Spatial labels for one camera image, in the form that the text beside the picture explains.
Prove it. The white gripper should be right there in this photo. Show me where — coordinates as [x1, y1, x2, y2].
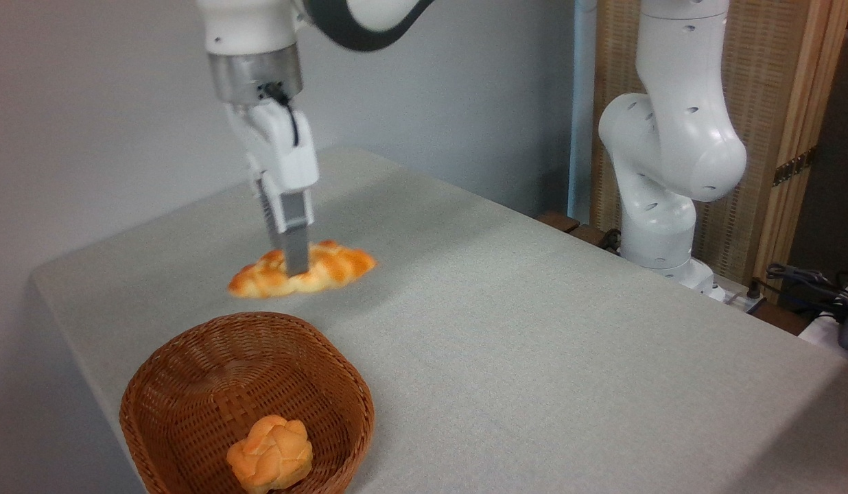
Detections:
[224, 100, 320, 277]

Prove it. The long braided bread loaf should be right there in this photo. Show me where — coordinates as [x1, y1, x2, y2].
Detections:
[226, 239, 379, 300]

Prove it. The brown wicker basket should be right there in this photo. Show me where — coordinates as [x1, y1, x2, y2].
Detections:
[119, 312, 376, 494]

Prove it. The round knotted bread roll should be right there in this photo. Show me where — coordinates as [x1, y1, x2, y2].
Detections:
[226, 414, 314, 494]

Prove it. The brown wooden base board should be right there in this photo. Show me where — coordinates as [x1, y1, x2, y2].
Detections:
[536, 211, 622, 253]

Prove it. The pale vertical pipe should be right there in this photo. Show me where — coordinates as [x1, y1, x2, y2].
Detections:
[567, 0, 598, 224]

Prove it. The wooden woven folding screen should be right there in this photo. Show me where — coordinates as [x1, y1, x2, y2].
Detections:
[591, 0, 848, 303]

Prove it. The dark metal screen hinge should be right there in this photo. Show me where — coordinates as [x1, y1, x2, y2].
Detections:
[772, 146, 818, 188]

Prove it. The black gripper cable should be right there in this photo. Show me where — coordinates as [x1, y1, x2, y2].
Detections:
[257, 82, 301, 148]

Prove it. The black cable bundle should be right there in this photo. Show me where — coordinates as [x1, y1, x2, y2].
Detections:
[748, 262, 848, 326]

